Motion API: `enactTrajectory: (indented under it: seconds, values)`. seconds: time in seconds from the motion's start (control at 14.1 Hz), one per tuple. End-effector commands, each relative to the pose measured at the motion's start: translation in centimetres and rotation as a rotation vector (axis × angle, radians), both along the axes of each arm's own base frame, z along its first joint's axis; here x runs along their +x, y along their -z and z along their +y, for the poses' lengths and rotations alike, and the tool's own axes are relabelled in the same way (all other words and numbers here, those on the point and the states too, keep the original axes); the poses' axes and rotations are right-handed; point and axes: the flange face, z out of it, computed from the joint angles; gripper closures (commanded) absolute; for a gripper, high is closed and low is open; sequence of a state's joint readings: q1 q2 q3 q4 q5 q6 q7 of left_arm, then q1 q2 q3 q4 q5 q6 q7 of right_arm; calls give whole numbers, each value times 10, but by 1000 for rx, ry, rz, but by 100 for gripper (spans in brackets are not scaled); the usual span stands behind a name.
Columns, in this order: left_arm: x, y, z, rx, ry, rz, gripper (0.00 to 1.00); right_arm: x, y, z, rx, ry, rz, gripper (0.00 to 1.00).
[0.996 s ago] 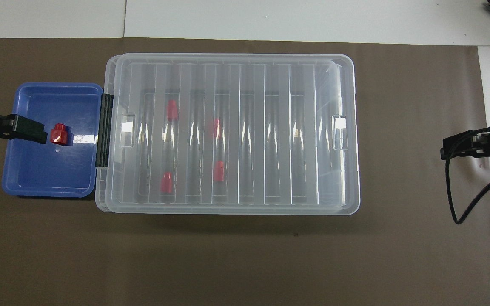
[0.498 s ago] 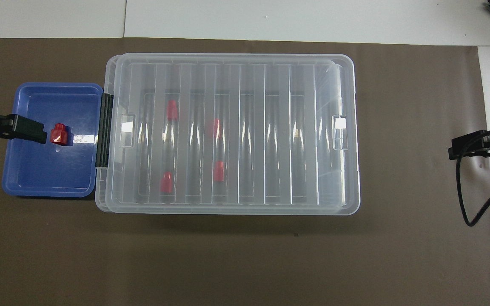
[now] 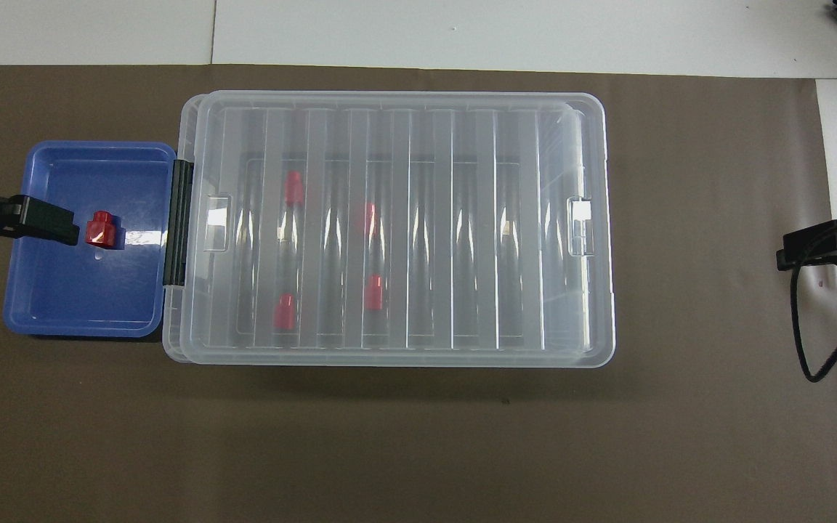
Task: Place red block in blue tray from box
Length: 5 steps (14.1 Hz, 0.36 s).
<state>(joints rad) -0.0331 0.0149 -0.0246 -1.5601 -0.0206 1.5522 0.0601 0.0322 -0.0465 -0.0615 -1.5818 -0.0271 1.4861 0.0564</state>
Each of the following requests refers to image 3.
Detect brown paper mat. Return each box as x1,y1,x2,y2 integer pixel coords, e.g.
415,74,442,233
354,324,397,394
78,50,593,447
0,64,837,523

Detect clear plastic storage box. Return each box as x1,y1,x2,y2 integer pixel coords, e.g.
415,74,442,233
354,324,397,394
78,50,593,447
163,93,586,364

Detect blue plastic tray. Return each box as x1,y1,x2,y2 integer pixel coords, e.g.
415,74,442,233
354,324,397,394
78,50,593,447
3,140,178,339

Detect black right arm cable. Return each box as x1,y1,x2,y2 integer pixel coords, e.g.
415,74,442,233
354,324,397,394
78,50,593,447
789,214,837,383

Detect clear ribbed plastic lid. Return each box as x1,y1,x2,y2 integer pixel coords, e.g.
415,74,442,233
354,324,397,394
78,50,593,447
179,91,617,368

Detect black box latch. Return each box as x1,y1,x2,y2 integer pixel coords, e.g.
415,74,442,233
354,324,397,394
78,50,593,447
164,161,195,286

